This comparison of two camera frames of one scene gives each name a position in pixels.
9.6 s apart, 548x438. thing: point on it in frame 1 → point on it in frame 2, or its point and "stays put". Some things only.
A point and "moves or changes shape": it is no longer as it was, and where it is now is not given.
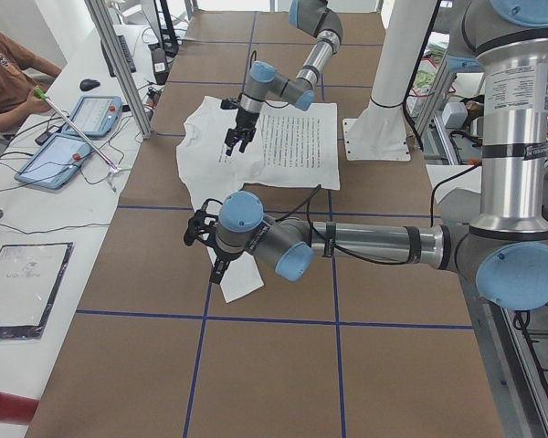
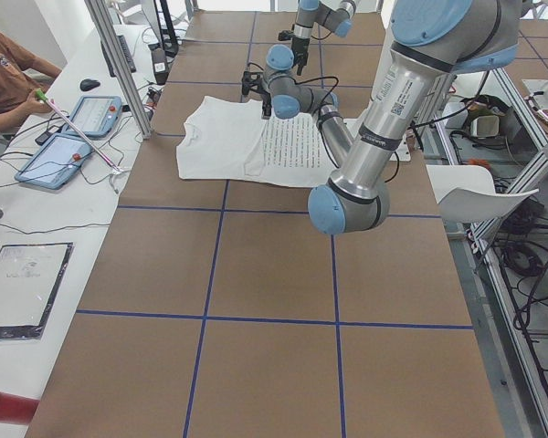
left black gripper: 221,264 → 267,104
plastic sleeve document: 20,288 stays put
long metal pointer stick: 41,94 stays put
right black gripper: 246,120 → 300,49
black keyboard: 127,54 stays put
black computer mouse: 89,84 stays put
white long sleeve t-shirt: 289,148 moves or changes shape
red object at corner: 7,407 stays put
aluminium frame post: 119,63 stays put
